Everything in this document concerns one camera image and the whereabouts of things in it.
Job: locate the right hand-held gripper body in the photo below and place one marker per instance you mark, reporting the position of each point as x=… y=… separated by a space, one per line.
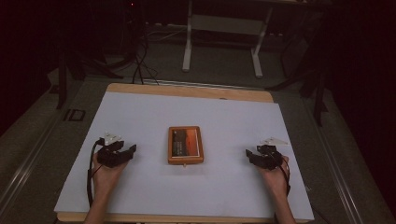
x=269 y=155

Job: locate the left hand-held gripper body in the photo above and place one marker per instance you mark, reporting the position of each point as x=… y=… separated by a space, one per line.
x=109 y=152

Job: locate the wooden photo frame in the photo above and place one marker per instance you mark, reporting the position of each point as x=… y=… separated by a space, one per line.
x=186 y=145

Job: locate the person's left hand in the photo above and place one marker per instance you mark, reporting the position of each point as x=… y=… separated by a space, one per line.
x=106 y=175

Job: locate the person's right hand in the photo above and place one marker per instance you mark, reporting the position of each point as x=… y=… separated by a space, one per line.
x=275 y=179

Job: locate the black stand leg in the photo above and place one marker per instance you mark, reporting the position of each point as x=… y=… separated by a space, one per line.
x=319 y=99

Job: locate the white metal stand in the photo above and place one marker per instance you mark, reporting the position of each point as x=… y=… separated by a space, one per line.
x=224 y=25

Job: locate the metal floor rail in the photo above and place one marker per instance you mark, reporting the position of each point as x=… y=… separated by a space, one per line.
x=28 y=168
x=336 y=168

